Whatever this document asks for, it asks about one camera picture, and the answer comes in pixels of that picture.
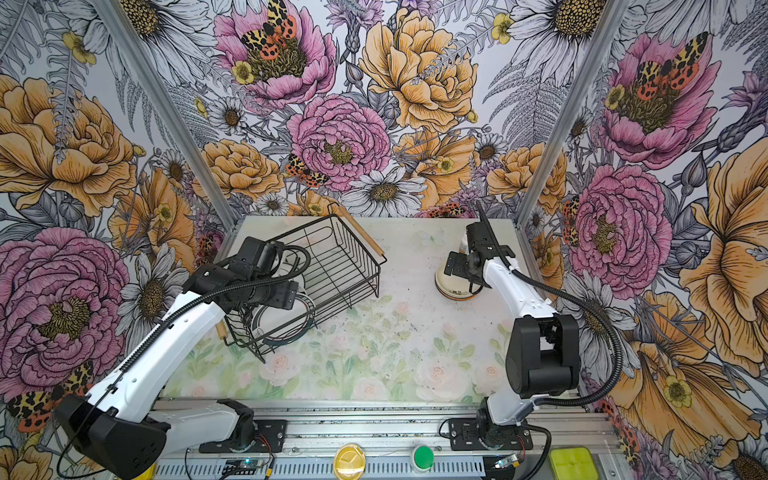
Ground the cream plate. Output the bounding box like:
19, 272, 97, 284
435, 264, 483, 301

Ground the large white back plate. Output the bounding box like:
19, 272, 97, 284
250, 294, 315, 347

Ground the black wire dish rack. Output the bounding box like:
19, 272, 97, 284
216, 202, 387, 361

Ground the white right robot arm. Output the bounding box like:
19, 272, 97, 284
435, 221, 580, 450

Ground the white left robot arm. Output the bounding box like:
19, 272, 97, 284
54, 237, 311, 479

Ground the white pill bottle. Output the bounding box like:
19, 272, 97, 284
459, 234, 469, 254

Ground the small green circuit board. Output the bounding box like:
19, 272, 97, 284
222, 458, 266, 477

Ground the gold round lid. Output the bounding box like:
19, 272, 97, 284
333, 444, 367, 480

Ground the green push button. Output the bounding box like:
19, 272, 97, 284
410, 445, 435, 473

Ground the lime green sponge block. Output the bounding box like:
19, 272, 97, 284
549, 446, 599, 480

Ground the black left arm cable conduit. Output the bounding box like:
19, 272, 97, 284
56, 244, 312, 475

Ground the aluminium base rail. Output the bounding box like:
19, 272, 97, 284
152, 399, 632, 479

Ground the black corrugated cable conduit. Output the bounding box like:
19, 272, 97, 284
476, 202, 625, 408

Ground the aluminium left corner post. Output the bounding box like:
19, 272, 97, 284
94, 1, 238, 232

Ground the aluminium corner post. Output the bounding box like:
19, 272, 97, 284
515, 0, 631, 228
94, 1, 238, 232

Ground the aluminium right corner post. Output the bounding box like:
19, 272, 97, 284
515, 0, 631, 228

